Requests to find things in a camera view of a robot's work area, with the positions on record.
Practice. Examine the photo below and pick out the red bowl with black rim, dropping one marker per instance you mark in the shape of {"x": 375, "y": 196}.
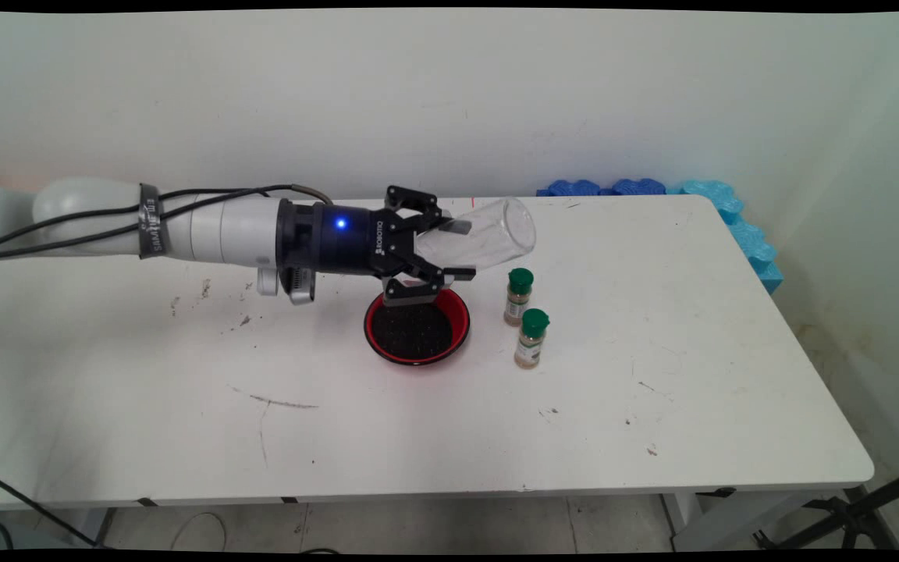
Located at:
{"x": 459, "y": 320}

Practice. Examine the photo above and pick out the light blue foam mat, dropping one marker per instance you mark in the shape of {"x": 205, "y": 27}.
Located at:
{"x": 746, "y": 234}

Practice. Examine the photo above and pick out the black tripod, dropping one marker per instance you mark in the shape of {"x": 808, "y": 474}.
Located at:
{"x": 855, "y": 511}

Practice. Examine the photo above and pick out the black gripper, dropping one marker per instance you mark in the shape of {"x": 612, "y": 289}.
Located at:
{"x": 348, "y": 242}

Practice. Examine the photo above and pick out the spice bottle with green cap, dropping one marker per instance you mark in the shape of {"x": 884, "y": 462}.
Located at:
{"x": 518, "y": 300}
{"x": 531, "y": 343}

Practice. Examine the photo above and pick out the clear plastic jar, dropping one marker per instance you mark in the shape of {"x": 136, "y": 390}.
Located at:
{"x": 496, "y": 234}

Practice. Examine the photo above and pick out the black seeds in bowl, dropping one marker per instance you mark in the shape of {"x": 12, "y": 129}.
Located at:
{"x": 414, "y": 332}

